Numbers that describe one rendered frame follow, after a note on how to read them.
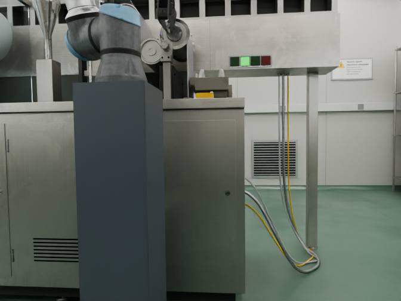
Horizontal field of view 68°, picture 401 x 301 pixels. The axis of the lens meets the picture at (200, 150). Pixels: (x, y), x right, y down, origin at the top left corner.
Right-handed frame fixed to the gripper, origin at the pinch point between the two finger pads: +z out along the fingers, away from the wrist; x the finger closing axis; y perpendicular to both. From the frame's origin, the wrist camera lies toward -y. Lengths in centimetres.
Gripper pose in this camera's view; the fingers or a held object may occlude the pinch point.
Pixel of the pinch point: (169, 30)
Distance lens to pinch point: 152.8
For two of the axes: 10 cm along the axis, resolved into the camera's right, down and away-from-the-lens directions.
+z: 0.7, 6.0, 7.9
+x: -10.0, 0.1, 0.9
